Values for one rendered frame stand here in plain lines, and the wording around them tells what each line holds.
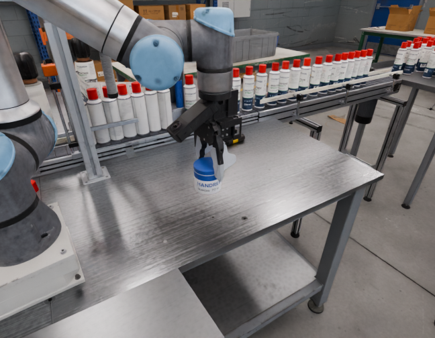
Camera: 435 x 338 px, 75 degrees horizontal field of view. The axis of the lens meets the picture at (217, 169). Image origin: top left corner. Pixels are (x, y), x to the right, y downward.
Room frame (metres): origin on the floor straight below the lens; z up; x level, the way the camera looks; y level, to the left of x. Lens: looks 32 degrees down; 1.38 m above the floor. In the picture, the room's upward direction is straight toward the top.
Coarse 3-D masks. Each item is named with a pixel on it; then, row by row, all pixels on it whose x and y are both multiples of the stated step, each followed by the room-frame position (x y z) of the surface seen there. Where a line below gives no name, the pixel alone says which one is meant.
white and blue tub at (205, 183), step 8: (200, 160) 0.61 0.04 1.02; (208, 160) 0.61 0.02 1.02; (200, 168) 0.57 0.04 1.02; (208, 168) 0.57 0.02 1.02; (200, 176) 0.56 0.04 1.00; (208, 176) 0.56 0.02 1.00; (200, 184) 0.56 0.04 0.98; (208, 184) 0.56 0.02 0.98; (216, 184) 0.57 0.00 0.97; (200, 192) 0.56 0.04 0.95; (208, 192) 0.56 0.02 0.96
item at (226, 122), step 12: (204, 96) 0.58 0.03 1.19; (216, 96) 0.57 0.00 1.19; (228, 96) 0.59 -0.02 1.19; (228, 108) 0.60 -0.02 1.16; (216, 120) 0.59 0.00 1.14; (228, 120) 0.59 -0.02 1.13; (240, 120) 0.60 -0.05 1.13; (204, 132) 0.59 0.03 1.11; (216, 132) 0.57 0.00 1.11; (228, 132) 0.60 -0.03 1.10; (240, 132) 0.60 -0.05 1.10
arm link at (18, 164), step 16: (0, 144) 0.44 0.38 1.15; (16, 144) 0.49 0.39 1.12; (0, 160) 0.42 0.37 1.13; (16, 160) 0.45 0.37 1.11; (32, 160) 0.49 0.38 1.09; (0, 176) 0.41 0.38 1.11; (16, 176) 0.43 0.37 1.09; (0, 192) 0.40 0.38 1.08; (16, 192) 0.42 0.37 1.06; (32, 192) 0.45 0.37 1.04; (0, 208) 0.39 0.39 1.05; (16, 208) 0.41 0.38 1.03
